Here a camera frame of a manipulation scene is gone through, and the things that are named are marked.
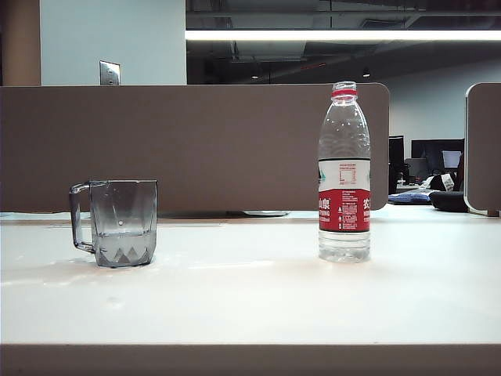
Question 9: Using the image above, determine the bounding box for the black round cushion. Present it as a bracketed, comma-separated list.
[428, 190, 469, 213]

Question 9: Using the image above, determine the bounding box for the metal wall plate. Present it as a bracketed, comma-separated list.
[99, 60, 121, 86]

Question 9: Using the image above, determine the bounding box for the clear water bottle red label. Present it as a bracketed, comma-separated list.
[317, 81, 372, 264]

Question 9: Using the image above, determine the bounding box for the blue patterned cloth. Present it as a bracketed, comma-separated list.
[388, 190, 432, 205]

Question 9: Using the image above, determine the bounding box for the long white ceiling light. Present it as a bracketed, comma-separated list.
[185, 29, 501, 42]

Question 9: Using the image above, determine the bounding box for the wide black monitor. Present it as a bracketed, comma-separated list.
[410, 139, 466, 175]

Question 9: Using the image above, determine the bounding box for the wide brown desk partition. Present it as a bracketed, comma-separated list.
[0, 82, 391, 219]

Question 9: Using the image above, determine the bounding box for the narrow black monitor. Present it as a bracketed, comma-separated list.
[388, 135, 405, 185]

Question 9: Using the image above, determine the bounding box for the grey office chair back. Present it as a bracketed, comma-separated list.
[404, 157, 428, 182]

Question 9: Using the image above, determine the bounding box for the grey transparent plastic mug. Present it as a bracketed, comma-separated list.
[69, 179, 158, 269]

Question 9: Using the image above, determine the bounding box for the silver monitor stand base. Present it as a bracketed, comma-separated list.
[241, 210, 291, 218]

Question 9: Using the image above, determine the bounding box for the black and white bag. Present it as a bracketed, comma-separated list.
[424, 173, 459, 193]

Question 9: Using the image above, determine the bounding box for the brown partition with white edge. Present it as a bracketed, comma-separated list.
[464, 81, 501, 218]

